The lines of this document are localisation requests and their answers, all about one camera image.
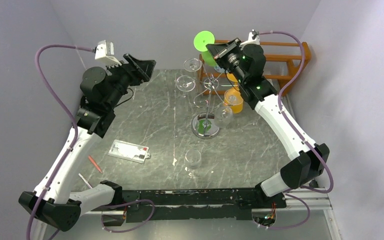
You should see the white pen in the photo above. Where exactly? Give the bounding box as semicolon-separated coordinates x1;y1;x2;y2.
78;173;93;189

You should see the green plastic wine glass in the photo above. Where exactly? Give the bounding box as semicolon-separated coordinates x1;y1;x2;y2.
193;30;217;67

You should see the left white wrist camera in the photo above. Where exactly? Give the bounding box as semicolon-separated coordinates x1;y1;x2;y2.
94;40;122;67

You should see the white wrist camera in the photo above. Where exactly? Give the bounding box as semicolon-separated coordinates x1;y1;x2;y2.
239;29;260;48
94;40;122;67

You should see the red pen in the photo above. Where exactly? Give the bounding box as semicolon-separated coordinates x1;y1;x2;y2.
88;155;103;174

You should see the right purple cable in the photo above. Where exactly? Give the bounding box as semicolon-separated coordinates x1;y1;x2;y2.
256;30;335;194

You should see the wooden shelf rack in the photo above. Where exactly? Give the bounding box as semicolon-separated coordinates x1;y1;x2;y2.
197;41;302;96

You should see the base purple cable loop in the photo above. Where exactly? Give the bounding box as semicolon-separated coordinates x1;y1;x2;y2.
100;199;156;234

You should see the clear wine glass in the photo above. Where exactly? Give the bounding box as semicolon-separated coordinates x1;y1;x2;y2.
184;149;202;179
183;58;203;72
175;75;196;98
214;97;234;129

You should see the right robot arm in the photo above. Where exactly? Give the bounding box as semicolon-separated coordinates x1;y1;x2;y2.
206;38;330;208

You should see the orange plastic wine glass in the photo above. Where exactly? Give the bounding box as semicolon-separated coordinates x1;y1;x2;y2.
224;73;244;114

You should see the clear plastic card case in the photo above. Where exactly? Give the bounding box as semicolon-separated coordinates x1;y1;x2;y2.
108;139;151;164

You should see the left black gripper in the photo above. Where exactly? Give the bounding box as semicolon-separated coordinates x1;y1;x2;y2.
106;54;158;110

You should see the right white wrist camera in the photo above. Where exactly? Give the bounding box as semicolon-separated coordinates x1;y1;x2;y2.
239;29;260;48

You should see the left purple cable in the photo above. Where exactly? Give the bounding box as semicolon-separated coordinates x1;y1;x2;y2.
25;43;97;240

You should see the chrome wine glass rack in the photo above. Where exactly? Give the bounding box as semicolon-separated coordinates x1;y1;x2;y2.
175;71;224;139

